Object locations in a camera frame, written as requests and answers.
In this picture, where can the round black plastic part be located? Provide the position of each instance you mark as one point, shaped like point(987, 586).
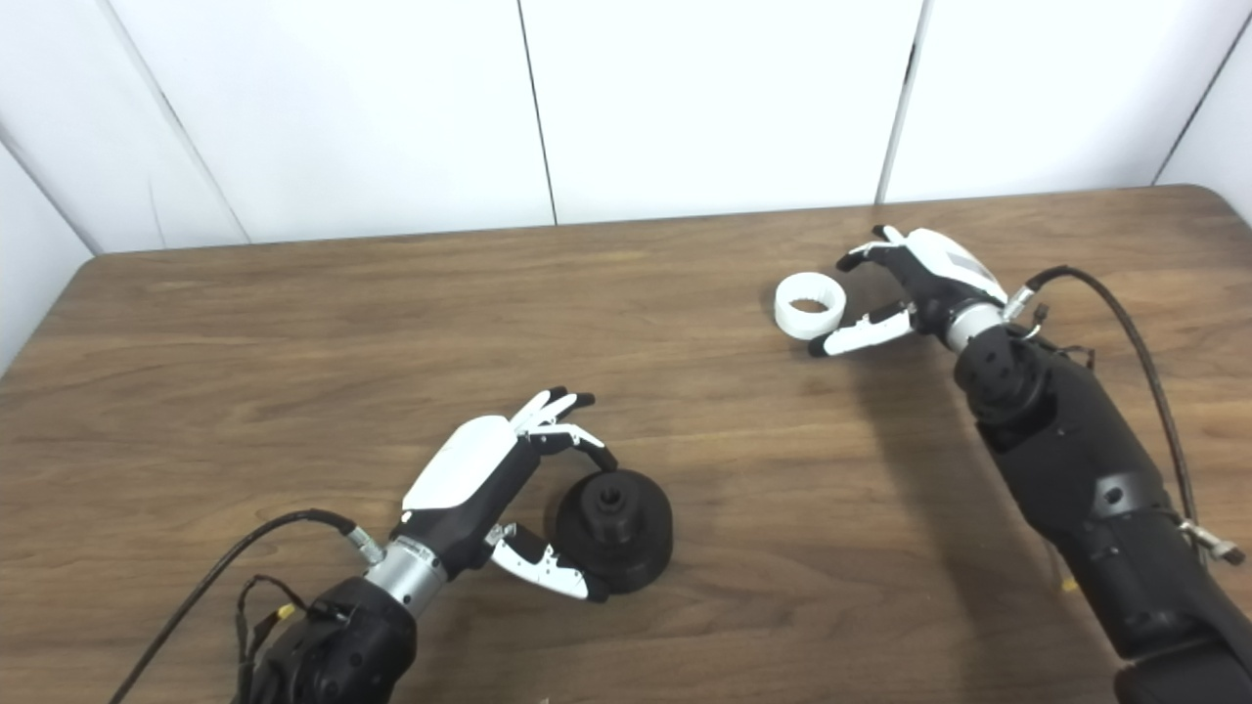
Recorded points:
point(641, 548)

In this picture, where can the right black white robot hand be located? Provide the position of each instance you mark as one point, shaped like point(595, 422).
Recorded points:
point(944, 279)

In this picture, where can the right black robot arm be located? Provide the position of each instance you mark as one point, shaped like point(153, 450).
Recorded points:
point(1086, 479)

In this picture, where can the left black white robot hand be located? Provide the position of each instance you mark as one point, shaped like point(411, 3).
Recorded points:
point(465, 489)

